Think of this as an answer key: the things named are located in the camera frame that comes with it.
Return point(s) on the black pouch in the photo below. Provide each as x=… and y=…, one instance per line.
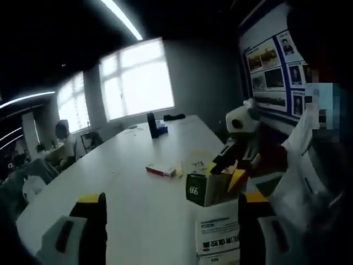
x=174, y=117

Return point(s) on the black thermos bottle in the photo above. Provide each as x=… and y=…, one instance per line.
x=152, y=125

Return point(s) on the clear plastic storage tray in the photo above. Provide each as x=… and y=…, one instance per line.
x=198, y=158

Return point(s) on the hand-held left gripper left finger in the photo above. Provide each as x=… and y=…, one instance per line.
x=91, y=229

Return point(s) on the dark green medicine box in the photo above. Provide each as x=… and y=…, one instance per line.
x=196, y=190

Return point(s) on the long ceiling light strip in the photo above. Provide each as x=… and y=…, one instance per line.
x=122, y=19

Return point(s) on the small yellow object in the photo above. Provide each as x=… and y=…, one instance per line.
x=179, y=168

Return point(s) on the white pillar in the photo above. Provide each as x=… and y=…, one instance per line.
x=29, y=128

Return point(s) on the curved ceiling light strip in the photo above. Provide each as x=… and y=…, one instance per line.
x=24, y=99

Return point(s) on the white backpack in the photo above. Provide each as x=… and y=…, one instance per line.
x=33, y=189

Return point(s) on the grey jacket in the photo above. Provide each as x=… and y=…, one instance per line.
x=47, y=171

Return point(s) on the window with blinds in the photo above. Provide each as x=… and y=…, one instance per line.
x=73, y=102

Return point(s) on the red and white medicine box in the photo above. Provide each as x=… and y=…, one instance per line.
x=161, y=171

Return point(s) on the large bright window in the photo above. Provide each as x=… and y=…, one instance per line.
x=138, y=80

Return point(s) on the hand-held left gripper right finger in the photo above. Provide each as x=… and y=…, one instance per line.
x=248, y=229

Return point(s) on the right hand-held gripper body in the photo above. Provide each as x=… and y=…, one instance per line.
x=242, y=121

